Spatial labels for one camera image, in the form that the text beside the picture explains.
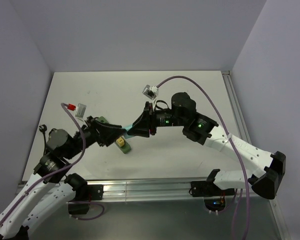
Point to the green power strip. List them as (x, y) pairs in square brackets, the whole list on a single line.
[(125, 149)]

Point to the aluminium side rail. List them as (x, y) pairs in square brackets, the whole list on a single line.
[(236, 109)]

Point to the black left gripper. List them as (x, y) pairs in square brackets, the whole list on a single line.
[(110, 132)]

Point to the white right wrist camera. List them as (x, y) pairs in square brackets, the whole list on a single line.
[(152, 92)]

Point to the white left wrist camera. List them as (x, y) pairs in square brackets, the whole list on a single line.
[(79, 109)]

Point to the yellow plug adapter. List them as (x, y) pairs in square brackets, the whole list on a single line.
[(120, 142)]

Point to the light blue plug adapter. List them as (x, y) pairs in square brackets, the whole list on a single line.
[(127, 128)]

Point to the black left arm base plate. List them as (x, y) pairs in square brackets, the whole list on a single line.
[(89, 192)]

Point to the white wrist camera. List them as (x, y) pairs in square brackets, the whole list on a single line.
[(79, 109), (152, 92)]

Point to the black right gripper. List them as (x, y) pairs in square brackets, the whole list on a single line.
[(141, 127)]

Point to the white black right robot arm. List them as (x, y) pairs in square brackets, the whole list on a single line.
[(261, 171)]

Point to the aluminium front rail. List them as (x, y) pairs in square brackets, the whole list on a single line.
[(135, 190)]

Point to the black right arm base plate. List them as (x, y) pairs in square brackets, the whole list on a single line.
[(208, 189)]

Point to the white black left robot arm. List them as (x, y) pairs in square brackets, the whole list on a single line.
[(16, 220)]

